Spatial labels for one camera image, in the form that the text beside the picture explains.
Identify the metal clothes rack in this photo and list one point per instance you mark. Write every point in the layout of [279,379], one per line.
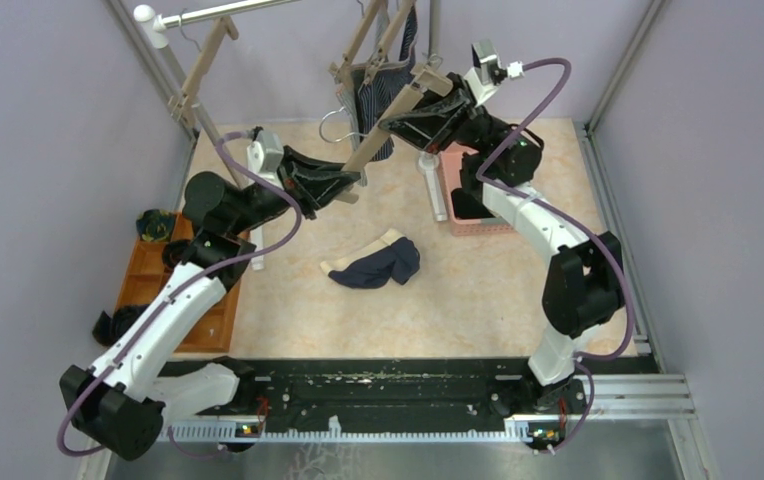
[331,128]

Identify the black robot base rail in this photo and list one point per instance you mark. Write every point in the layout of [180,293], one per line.
[394,400]

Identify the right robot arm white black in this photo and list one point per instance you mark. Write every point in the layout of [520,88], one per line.
[585,283]

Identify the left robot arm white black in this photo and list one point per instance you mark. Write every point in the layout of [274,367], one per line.
[120,402]

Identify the beige hanger holding navy underwear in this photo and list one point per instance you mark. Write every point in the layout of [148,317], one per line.
[402,118]

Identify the dark patterned cloth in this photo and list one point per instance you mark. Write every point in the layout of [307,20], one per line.
[155,225]

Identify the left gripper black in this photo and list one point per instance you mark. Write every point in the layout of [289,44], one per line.
[310,182]

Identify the beige hanger holding grey underwear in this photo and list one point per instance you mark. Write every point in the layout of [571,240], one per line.
[370,12]

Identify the orange plastic tray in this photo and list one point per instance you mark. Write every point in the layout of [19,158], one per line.
[146,276]

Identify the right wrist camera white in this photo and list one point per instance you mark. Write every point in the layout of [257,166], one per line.
[487,73]

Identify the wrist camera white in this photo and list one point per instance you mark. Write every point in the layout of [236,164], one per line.
[266,151]
[487,73]

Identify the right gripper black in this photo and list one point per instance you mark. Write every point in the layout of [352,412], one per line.
[437,121]

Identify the grey striped underwear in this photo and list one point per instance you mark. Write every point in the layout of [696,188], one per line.
[345,93]

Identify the navy pinstriped underwear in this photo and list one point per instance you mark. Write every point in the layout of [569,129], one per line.
[372,100]

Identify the black underwear white waistband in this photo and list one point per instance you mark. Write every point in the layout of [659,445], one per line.
[467,207]

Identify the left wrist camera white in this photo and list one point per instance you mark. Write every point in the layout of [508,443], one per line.
[266,151]

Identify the pink plastic basket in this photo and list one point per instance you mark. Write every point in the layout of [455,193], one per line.
[450,164]

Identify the navy underwear cream waistband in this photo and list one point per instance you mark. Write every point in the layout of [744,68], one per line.
[392,256]

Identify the beige hanger holding pinstriped underwear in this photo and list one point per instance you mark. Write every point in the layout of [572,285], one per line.
[379,59]

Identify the beige clip hanger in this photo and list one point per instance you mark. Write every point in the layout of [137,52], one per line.
[182,104]

